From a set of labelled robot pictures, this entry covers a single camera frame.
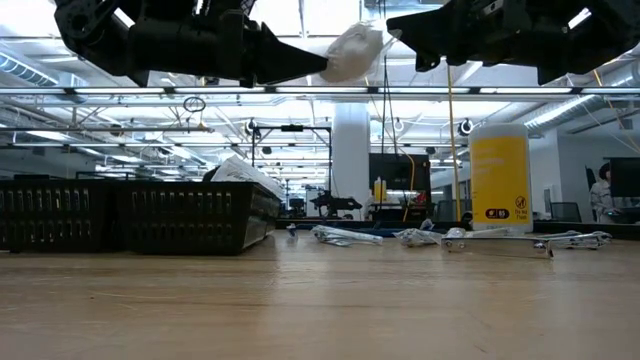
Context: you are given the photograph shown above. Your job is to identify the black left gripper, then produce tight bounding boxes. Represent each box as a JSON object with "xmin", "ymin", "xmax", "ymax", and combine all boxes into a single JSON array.
[{"xmin": 127, "ymin": 12, "xmax": 329, "ymax": 90}]

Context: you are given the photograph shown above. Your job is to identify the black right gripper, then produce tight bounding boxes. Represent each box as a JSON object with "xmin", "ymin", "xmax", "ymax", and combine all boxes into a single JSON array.
[{"xmin": 386, "ymin": 0, "xmax": 577, "ymax": 86}]

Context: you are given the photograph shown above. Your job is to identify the blue disposable razor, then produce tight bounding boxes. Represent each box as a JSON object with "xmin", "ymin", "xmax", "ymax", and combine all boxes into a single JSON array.
[{"xmin": 286, "ymin": 222, "xmax": 401, "ymax": 239}]

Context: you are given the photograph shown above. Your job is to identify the clear small toiletry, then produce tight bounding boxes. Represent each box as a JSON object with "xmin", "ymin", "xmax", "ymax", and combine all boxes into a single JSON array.
[
  {"xmin": 393, "ymin": 227, "xmax": 445, "ymax": 248},
  {"xmin": 542, "ymin": 230, "xmax": 614, "ymax": 251},
  {"xmin": 309, "ymin": 224, "xmax": 385, "ymax": 248},
  {"xmin": 446, "ymin": 226, "xmax": 514, "ymax": 238}
]

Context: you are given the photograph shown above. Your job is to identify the white square pillar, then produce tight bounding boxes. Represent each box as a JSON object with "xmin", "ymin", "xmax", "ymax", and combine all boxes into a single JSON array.
[{"xmin": 331, "ymin": 102, "xmax": 372, "ymax": 222}]

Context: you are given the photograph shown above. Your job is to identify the black display panel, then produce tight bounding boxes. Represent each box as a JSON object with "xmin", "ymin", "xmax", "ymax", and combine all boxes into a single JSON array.
[{"xmin": 368, "ymin": 153, "xmax": 432, "ymax": 222}]

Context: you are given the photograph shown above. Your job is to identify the yellow wipes canister white lid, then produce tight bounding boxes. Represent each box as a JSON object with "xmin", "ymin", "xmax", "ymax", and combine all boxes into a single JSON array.
[{"xmin": 468, "ymin": 122, "xmax": 535, "ymax": 235}]

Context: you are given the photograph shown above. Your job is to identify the black plastic mesh basket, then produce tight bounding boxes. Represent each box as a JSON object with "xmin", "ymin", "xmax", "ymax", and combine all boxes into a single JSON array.
[
  {"xmin": 0, "ymin": 178, "xmax": 120, "ymax": 253},
  {"xmin": 115, "ymin": 180, "xmax": 283, "ymax": 257}
]

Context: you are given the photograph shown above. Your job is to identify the black leaning board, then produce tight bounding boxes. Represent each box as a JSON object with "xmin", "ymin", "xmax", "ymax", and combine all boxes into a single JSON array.
[{"xmin": 584, "ymin": 166, "xmax": 600, "ymax": 224}]

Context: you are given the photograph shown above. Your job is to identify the black mesh office chair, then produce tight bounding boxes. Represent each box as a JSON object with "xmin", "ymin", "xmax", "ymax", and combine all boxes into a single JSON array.
[{"xmin": 549, "ymin": 201, "xmax": 584, "ymax": 224}]

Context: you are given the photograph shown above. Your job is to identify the black metal gantry frame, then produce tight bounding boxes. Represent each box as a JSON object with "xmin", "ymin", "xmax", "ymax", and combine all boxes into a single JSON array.
[{"xmin": 250, "ymin": 123, "xmax": 333, "ymax": 201}]

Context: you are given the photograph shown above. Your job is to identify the black hanging cable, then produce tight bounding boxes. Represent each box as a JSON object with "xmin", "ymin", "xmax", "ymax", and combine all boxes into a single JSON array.
[{"xmin": 379, "ymin": 54, "xmax": 401, "ymax": 214}]

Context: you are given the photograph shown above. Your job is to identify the silver ventilation duct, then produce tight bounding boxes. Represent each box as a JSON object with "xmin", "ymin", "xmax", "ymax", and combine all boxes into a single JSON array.
[
  {"xmin": 522, "ymin": 64, "xmax": 640, "ymax": 139},
  {"xmin": 0, "ymin": 49, "xmax": 90, "ymax": 91}
]

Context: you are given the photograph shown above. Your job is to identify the black wall monitor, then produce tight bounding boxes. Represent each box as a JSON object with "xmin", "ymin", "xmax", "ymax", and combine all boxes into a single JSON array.
[{"xmin": 608, "ymin": 157, "xmax": 640, "ymax": 199}]

